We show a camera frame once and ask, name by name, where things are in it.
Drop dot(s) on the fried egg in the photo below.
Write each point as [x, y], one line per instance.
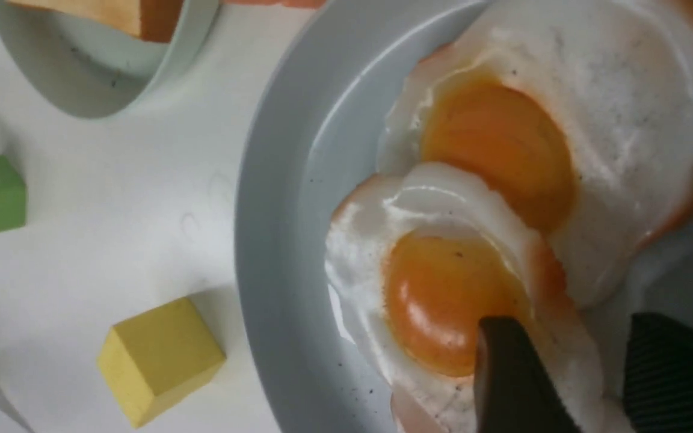
[416, 260]
[618, 77]

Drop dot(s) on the toast slice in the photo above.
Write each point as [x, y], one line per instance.
[152, 21]

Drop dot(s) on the orange cube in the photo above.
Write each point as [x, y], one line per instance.
[302, 4]

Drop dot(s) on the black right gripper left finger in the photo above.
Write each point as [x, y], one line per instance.
[512, 389]

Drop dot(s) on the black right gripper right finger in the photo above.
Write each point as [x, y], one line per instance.
[658, 374]

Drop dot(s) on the grey egg plate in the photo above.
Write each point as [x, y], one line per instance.
[316, 138]

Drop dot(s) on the fried egg front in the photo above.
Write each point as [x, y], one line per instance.
[416, 260]

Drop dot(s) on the yellow cube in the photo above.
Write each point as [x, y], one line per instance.
[154, 360]

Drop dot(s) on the mint green center plate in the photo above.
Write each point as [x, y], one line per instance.
[90, 70]

